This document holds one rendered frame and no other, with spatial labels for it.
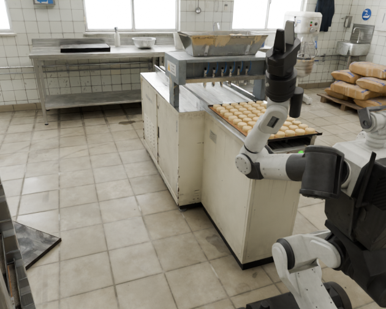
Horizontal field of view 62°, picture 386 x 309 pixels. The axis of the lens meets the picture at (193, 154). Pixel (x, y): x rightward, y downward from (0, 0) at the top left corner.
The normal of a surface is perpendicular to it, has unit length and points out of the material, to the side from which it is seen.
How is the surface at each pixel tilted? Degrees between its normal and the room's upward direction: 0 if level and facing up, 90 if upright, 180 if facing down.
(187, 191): 90
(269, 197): 90
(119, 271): 0
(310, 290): 20
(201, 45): 115
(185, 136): 90
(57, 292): 0
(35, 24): 90
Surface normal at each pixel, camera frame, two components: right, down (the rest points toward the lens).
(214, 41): 0.30, 0.76
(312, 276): 0.14, -0.70
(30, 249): 0.03, -0.90
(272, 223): 0.34, 0.42
